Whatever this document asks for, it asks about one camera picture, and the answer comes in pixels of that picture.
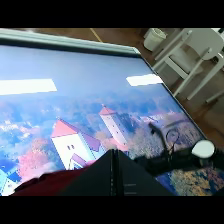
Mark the white bin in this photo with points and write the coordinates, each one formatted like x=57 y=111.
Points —
x=154 y=39

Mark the silver frame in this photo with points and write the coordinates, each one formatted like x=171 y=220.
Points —
x=66 y=41

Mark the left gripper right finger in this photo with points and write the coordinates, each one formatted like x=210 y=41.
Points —
x=136 y=181

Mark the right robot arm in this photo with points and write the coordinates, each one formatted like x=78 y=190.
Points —
x=203 y=149

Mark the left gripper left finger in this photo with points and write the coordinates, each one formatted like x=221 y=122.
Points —
x=96 y=180

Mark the white chair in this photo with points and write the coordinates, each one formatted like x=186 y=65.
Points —
x=203 y=41

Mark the red garment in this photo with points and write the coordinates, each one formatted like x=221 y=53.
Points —
x=46 y=183

